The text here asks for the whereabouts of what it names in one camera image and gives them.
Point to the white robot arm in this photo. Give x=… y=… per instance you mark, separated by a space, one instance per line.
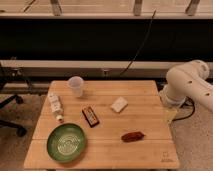
x=188 y=80

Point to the brown oblong food item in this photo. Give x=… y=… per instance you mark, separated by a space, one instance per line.
x=132 y=136

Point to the white tube with cap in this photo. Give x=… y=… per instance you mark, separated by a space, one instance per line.
x=56 y=107

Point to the dark red candy bar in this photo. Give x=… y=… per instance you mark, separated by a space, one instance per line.
x=90 y=116

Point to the white sponge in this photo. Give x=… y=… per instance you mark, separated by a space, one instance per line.
x=119 y=104

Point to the clear plastic cup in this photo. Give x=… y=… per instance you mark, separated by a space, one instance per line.
x=76 y=83

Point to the black office chair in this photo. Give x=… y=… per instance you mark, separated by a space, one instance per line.
x=20 y=129

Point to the green ceramic bowl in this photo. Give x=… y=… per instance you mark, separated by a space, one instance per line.
x=66 y=143

